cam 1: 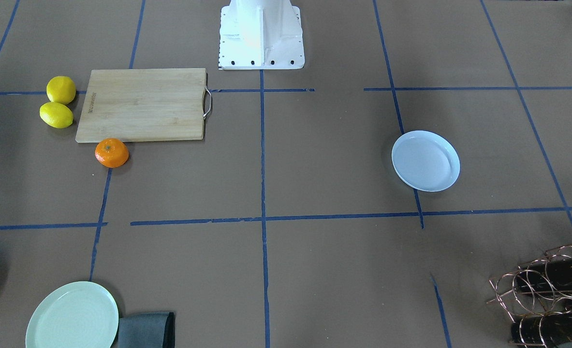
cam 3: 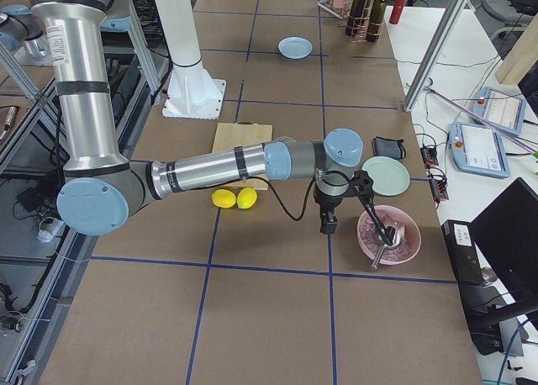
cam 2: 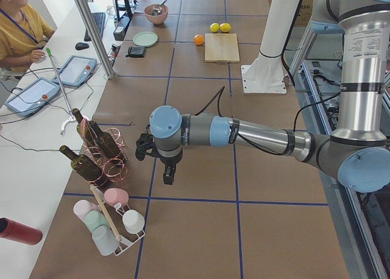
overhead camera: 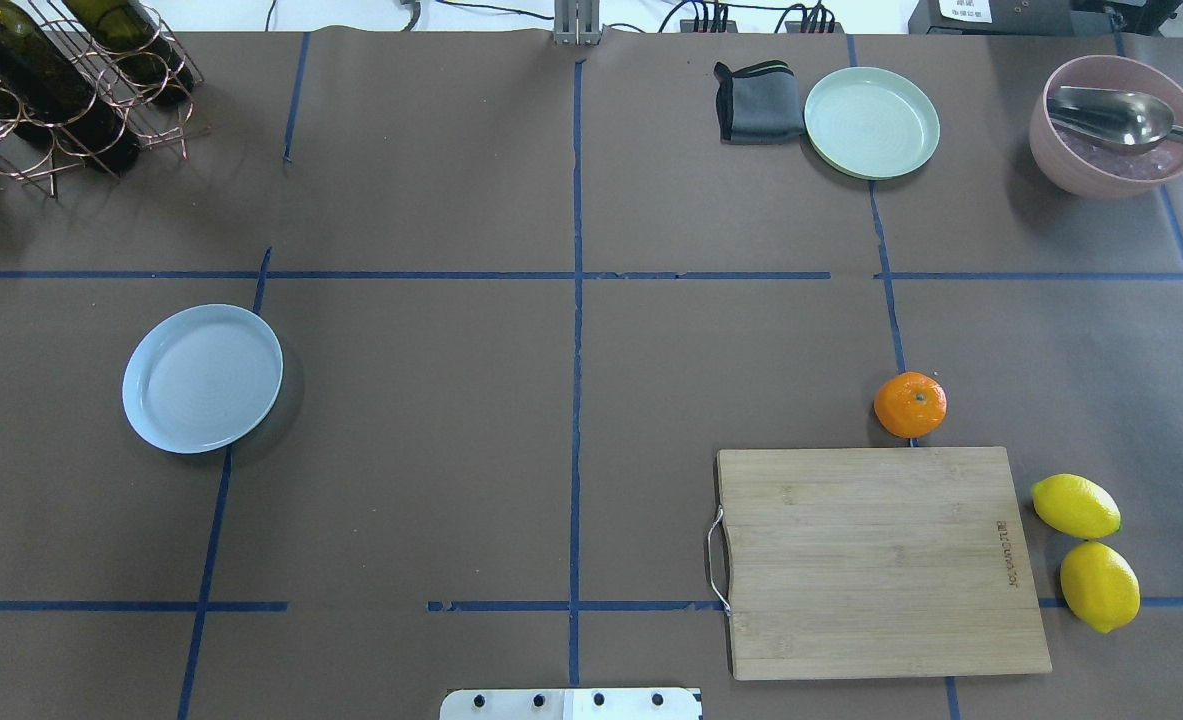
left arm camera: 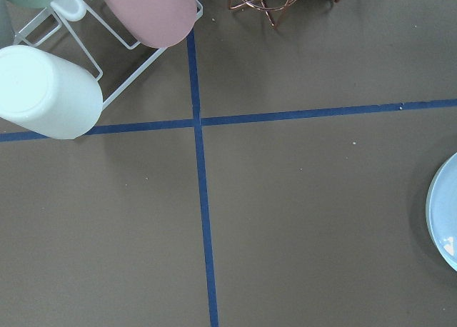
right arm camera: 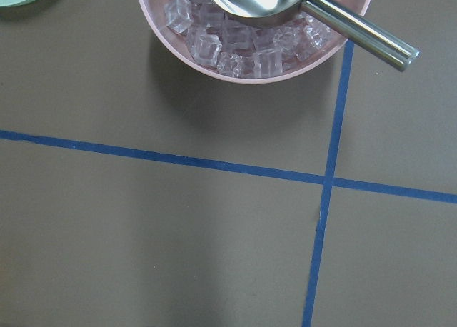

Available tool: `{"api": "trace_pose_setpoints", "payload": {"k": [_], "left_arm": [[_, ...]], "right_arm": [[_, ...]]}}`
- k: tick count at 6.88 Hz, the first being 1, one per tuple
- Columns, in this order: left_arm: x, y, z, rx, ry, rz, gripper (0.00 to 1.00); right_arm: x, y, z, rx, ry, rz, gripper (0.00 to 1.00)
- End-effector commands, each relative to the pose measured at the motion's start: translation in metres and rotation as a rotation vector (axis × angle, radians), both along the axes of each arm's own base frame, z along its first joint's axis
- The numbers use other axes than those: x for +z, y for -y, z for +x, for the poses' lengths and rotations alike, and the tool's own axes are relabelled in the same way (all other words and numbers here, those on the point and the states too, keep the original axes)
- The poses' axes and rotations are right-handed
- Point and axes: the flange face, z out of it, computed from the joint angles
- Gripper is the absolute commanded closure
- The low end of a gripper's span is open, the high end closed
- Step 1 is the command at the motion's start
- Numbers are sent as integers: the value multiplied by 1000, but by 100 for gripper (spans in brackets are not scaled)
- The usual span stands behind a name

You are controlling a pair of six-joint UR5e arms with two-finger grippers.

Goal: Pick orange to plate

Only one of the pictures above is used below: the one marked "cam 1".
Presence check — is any orange mandarin fruit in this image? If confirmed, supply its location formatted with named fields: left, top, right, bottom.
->
left=94, top=137, right=130, bottom=168

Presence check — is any light blue plate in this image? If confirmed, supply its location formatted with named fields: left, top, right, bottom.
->
left=391, top=130, right=462, bottom=192

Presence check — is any light green plate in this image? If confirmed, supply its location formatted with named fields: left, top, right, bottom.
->
left=25, top=281, right=118, bottom=348

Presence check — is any wooden cutting board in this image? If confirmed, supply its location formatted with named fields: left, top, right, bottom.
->
left=75, top=68, right=212, bottom=143

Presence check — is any dark grey folded cloth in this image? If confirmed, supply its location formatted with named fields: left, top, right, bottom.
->
left=117, top=311, right=176, bottom=348

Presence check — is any yellow lemon lower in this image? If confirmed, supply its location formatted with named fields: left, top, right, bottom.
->
left=40, top=101, right=74, bottom=129

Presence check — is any yellow lemon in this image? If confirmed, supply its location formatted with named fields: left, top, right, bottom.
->
left=40, top=101, right=74, bottom=129
left=45, top=76, right=76, bottom=105

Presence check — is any yellow lemon upper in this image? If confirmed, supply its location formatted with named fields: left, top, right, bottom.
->
left=45, top=76, right=76, bottom=105

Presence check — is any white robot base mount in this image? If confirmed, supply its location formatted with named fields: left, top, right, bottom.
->
left=218, top=0, right=306, bottom=70

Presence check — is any copper wire bottle rack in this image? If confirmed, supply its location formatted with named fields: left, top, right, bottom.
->
left=488, top=243, right=572, bottom=348

